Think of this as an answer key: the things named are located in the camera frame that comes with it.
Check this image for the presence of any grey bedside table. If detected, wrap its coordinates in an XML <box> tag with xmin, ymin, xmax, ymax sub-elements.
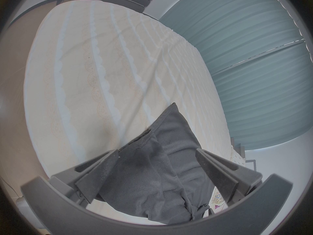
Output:
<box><xmin>231</xmin><ymin>137</ymin><xmax>245</xmax><ymax>154</ymax></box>

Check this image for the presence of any bed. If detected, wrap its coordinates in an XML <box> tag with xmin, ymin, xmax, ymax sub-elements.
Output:
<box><xmin>23</xmin><ymin>0</ymin><xmax>257</xmax><ymax>220</ymax></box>

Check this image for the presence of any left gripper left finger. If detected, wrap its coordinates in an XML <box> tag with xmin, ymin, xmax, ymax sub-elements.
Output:
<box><xmin>50</xmin><ymin>149</ymin><xmax>119</xmax><ymax>206</ymax></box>

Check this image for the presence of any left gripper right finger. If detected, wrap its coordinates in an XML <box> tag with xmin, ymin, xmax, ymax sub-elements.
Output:
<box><xmin>196</xmin><ymin>148</ymin><xmax>263</xmax><ymax>204</ymax></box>

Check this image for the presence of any black T-shirt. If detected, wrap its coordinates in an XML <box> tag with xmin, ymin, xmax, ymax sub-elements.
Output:
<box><xmin>97</xmin><ymin>102</ymin><xmax>216</xmax><ymax>225</ymax></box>

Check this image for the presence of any white printed pillow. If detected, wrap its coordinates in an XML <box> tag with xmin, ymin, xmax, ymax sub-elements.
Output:
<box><xmin>231</xmin><ymin>145</ymin><xmax>246</xmax><ymax>167</ymax></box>

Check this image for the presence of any white printed pyjama garment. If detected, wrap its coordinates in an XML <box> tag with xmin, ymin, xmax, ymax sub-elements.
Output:
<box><xmin>209</xmin><ymin>191</ymin><xmax>229</xmax><ymax>211</ymax></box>

